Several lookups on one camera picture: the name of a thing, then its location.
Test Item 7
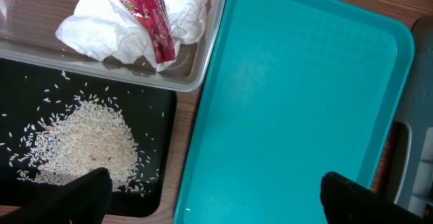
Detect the clear plastic bin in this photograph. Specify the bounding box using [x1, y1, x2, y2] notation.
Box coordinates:
[1, 0, 225, 91]

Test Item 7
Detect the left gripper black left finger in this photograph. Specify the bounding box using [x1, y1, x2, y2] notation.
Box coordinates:
[1, 168, 112, 224]

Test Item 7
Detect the rice pile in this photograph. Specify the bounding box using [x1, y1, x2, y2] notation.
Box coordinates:
[0, 70, 165, 198]

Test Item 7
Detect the tissue with red wrapper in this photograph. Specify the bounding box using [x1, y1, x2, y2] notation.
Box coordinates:
[55, 0, 208, 72]

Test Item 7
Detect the teal serving tray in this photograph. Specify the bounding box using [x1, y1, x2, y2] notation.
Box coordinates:
[174, 0, 414, 224]

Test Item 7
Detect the black tray bin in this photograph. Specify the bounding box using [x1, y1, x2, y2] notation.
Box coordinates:
[0, 57, 177, 218]

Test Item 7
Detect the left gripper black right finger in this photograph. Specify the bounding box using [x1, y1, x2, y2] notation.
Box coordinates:
[320, 171, 426, 224]

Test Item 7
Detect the grey dishwasher rack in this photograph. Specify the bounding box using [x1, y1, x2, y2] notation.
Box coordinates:
[387, 16, 432, 217]

